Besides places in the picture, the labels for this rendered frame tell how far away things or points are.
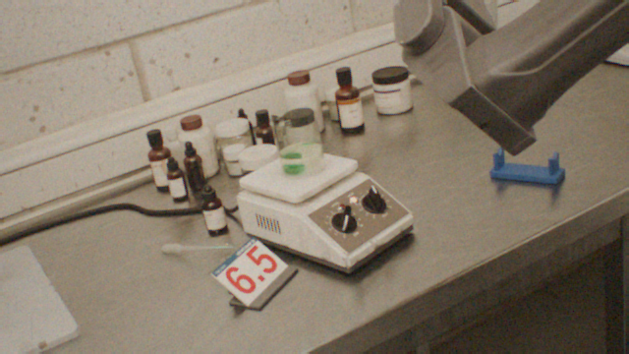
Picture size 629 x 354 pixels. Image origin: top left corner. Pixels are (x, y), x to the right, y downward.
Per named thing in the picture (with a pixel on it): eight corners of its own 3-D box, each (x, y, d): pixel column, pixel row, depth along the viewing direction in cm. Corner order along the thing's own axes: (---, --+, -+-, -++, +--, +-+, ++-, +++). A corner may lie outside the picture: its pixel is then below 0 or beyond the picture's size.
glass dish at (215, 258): (242, 278, 100) (238, 264, 99) (201, 279, 102) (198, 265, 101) (256, 257, 105) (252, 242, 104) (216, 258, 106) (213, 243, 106)
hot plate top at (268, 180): (362, 167, 105) (361, 160, 105) (297, 205, 98) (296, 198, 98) (300, 152, 114) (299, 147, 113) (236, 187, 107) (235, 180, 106)
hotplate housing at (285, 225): (418, 230, 103) (410, 174, 100) (349, 277, 96) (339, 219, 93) (300, 197, 119) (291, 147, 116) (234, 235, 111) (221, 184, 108)
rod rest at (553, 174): (565, 174, 110) (564, 150, 109) (557, 185, 108) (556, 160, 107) (497, 167, 116) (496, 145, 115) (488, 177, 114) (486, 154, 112)
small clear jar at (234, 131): (217, 160, 139) (209, 125, 136) (247, 149, 141) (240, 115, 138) (231, 169, 134) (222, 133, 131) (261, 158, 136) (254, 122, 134)
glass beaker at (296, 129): (300, 187, 102) (287, 125, 98) (271, 176, 107) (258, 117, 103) (341, 167, 105) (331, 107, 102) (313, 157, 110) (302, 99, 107)
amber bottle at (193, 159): (199, 191, 128) (187, 146, 125) (186, 188, 130) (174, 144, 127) (211, 182, 130) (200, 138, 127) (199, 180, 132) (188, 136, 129)
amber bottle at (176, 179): (176, 193, 129) (165, 153, 126) (192, 192, 128) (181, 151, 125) (169, 201, 127) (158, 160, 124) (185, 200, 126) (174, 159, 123)
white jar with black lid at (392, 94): (388, 100, 152) (383, 64, 149) (420, 102, 147) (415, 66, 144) (369, 113, 147) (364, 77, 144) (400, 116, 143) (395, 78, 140)
